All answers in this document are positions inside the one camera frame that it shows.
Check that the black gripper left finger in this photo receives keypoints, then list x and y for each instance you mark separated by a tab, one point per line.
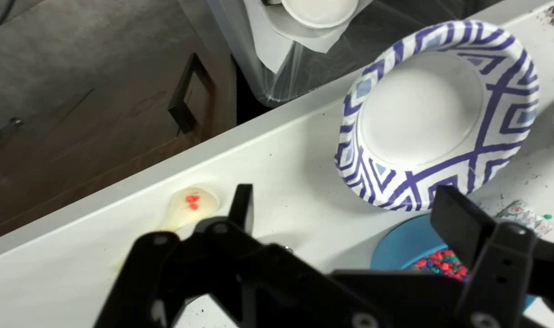
240	208

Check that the white plastic spoon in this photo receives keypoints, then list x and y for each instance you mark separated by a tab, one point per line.
187	206

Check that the grey trash bin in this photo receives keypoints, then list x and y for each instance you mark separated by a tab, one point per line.
280	59

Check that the blue patterned paper plate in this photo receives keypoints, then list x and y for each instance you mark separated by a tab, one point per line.
448	104

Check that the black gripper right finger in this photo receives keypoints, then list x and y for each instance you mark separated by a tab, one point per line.
459	223

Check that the blue plastic bowl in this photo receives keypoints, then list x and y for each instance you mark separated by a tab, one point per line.
415	246

